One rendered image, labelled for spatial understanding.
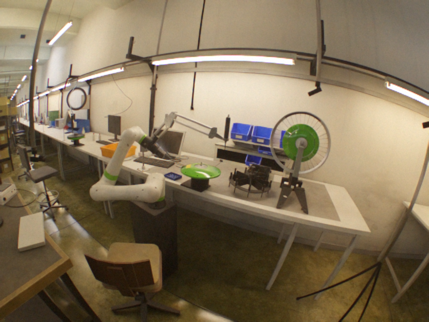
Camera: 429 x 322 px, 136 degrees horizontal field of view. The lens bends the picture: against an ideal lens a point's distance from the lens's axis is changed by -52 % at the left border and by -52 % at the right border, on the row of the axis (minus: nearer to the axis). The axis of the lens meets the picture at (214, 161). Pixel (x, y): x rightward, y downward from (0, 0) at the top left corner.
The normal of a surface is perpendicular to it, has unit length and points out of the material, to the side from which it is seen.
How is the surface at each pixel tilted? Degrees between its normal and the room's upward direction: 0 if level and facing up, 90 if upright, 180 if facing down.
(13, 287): 0
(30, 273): 0
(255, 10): 90
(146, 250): 0
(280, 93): 90
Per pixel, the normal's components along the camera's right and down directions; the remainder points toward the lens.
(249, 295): 0.10, -0.95
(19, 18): 0.91, 0.20
